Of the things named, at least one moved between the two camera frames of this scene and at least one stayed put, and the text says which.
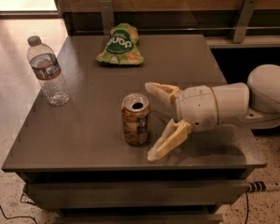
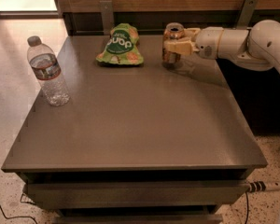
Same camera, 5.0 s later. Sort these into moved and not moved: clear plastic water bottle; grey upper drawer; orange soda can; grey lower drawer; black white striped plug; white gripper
Moved: orange soda can; white gripper
Not moved: grey upper drawer; grey lower drawer; black white striped plug; clear plastic water bottle
